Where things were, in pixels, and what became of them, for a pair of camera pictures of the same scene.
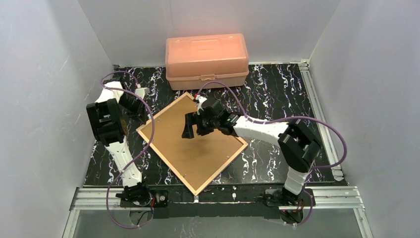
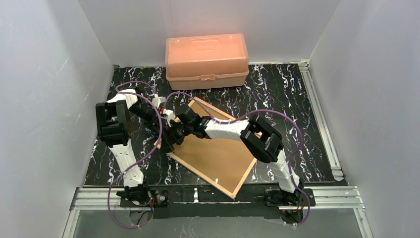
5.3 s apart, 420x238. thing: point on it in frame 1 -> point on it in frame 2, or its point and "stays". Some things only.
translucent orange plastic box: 192,60 stays
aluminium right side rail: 325,130 stays
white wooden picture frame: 194,192 -> 227,192
